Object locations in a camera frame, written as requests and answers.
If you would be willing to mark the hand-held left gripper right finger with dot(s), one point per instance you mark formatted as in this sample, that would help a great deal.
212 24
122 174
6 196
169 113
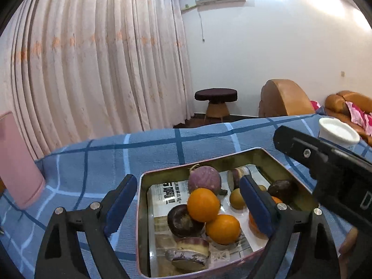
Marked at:
257 209

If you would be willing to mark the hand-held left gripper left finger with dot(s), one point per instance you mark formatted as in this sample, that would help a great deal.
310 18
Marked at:
119 209

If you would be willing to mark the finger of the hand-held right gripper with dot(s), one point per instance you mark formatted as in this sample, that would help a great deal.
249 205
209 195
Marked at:
296 145

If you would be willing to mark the large orange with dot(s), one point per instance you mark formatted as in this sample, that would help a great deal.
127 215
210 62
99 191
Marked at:
253 223

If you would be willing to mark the small green kiwi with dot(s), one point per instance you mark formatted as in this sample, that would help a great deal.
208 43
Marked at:
262 188

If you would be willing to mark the brown kiwi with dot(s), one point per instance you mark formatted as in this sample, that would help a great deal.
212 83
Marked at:
237 199

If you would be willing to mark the pink tin box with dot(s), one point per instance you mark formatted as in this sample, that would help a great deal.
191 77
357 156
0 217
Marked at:
144 223

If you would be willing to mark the dark purple passion fruit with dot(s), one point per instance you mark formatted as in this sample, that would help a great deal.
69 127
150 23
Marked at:
283 190
181 221

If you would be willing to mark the small orange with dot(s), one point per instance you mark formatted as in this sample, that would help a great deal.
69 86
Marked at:
223 229

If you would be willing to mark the purple white cut fruit piece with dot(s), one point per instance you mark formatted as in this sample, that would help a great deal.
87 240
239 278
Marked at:
193 245
186 262
237 174

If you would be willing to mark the medium orange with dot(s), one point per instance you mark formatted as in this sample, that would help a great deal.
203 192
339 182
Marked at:
203 205

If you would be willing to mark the pale purple round fruit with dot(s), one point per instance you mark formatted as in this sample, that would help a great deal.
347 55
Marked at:
203 178

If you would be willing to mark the person's right hand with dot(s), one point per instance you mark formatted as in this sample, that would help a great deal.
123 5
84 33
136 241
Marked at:
348 242

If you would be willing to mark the dark blue cloth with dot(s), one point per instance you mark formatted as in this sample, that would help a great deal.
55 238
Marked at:
320 110

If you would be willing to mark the white lidded cartoon cup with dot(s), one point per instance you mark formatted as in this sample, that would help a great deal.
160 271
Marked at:
338 132

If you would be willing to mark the red pink cloth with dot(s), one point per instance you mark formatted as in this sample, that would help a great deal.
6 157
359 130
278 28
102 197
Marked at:
315 105

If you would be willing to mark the brown leather armchair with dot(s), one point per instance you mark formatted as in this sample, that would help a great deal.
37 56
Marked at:
284 98

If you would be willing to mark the blue checked bed cover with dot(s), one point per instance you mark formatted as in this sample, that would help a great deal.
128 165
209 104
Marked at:
101 162

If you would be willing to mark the brown leather sofa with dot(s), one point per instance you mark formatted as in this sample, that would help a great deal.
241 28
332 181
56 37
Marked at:
334 104

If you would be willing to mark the pink floral cushion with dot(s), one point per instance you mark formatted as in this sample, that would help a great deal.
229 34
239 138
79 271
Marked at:
359 116

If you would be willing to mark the round dark wicker stool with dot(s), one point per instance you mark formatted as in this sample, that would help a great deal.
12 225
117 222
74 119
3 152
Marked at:
215 95

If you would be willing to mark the pink floral curtain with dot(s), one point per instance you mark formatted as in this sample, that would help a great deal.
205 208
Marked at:
87 64

